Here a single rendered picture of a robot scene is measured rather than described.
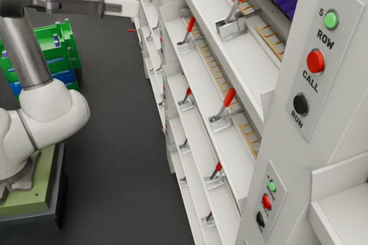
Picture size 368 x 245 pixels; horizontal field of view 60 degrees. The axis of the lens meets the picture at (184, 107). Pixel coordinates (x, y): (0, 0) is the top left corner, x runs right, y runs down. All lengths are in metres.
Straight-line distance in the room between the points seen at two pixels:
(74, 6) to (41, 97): 0.58
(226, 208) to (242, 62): 0.40
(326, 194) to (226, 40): 0.26
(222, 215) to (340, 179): 0.47
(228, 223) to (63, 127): 0.66
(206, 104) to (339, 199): 0.40
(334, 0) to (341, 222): 0.18
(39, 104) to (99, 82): 0.89
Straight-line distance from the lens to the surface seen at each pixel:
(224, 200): 0.75
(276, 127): 0.34
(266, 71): 0.42
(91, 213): 1.42
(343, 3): 0.23
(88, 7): 0.59
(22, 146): 1.15
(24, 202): 1.22
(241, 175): 0.55
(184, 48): 0.80
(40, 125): 1.14
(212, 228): 0.94
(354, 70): 0.23
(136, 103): 1.79
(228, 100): 0.57
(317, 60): 0.25
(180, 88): 1.00
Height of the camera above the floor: 1.21
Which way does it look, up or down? 44 degrees down
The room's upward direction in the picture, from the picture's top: straight up
